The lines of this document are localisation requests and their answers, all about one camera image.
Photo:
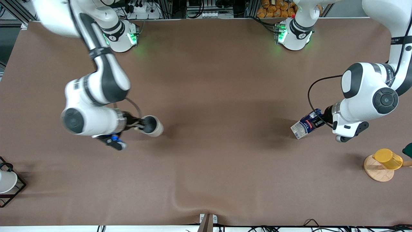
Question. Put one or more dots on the grey table edge bracket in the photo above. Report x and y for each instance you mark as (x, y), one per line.
(208, 220)

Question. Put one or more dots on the green plastic cup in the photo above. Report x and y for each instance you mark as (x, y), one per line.
(408, 150)

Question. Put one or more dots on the aluminium frame profile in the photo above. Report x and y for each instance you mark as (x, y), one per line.
(16, 14)

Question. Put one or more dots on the round wooden cup stand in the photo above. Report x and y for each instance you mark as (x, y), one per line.
(377, 174)

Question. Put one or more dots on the white empty power strip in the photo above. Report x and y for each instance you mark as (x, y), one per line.
(210, 14)

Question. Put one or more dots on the white power strip with plugs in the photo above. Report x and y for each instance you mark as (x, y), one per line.
(143, 9)

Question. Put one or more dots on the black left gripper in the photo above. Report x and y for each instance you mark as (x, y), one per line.
(327, 114)

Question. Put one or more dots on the orange snack bag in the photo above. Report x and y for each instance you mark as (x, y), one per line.
(262, 13)
(283, 13)
(265, 4)

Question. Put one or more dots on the white cup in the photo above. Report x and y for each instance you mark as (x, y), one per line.
(6, 182)

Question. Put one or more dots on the brown table cover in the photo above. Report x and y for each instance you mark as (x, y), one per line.
(206, 96)

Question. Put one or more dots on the blue white milk carton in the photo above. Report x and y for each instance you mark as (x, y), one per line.
(302, 129)

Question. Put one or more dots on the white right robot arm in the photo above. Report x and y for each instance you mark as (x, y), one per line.
(96, 122)

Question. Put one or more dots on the yellow plastic cup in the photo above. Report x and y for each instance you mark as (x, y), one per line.
(388, 158)

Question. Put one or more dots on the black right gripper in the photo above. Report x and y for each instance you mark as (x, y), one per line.
(131, 120)

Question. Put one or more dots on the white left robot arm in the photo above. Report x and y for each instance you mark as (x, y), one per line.
(370, 93)

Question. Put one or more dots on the grey ceramic cup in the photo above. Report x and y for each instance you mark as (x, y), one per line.
(155, 127)

